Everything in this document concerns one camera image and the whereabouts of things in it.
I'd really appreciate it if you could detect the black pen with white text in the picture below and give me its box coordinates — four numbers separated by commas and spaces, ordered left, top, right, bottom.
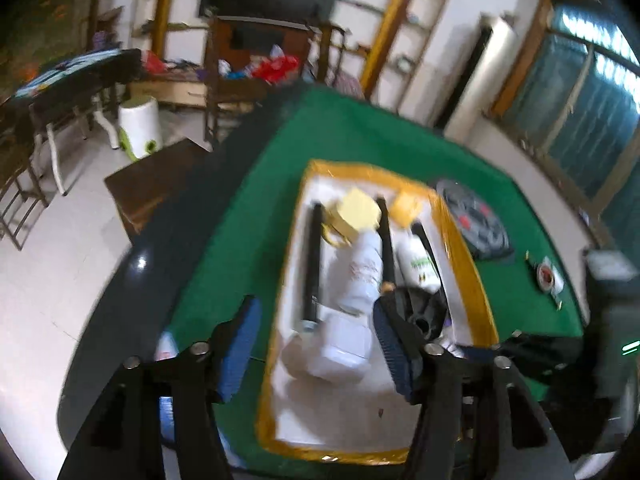
298, 201, 324, 336

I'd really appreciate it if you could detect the metal frame chair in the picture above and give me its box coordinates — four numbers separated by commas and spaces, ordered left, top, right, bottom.
0, 105, 51, 252

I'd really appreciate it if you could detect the red cloth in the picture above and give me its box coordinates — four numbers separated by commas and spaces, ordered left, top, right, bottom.
250, 54, 302, 84

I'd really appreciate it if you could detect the dark round table hub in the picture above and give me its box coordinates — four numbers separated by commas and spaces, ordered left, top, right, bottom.
435, 177, 516, 261

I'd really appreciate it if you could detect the table with blue printed cloth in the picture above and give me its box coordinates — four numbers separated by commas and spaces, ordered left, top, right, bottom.
10, 49, 143, 197

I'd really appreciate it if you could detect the white tray yellow edge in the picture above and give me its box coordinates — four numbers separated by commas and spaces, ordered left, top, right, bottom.
256, 159, 501, 466

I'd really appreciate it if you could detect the white standing air conditioner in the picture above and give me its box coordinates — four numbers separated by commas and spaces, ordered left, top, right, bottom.
444, 15, 519, 133

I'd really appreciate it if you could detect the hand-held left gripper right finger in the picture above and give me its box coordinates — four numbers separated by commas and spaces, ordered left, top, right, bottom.
372, 294, 577, 480

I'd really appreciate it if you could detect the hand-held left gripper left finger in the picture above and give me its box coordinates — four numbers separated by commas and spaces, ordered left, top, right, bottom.
57, 295, 263, 480

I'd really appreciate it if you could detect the white faceted box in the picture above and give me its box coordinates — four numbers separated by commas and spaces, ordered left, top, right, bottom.
307, 310, 377, 386

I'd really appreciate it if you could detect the yellow square piece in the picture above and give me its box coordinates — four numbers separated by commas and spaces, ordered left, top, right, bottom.
390, 192, 422, 226

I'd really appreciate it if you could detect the wooden armchair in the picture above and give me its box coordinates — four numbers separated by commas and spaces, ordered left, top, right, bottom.
204, 15, 347, 147

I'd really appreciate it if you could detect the brown wooden side table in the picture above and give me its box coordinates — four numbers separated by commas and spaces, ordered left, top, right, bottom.
104, 139, 217, 247

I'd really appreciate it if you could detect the white bottle green label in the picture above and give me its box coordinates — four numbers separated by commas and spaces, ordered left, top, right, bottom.
397, 235, 443, 293

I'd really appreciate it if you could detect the white green bin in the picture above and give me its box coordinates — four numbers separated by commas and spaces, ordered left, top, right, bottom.
117, 97, 164, 162

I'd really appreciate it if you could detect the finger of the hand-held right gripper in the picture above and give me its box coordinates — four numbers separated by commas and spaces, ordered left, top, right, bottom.
500, 332, 597, 388

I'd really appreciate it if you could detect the black marker yellow cap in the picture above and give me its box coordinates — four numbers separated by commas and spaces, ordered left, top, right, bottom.
375, 197, 399, 294

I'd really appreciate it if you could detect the wooden wall shelf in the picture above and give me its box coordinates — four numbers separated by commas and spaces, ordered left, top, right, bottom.
132, 0, 453, 106

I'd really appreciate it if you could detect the black tape roll red core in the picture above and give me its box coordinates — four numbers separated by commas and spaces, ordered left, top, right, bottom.
395, 285, 447, 342

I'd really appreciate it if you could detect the white bottle red label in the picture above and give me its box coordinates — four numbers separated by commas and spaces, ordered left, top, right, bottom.
335, 230, 387, 316

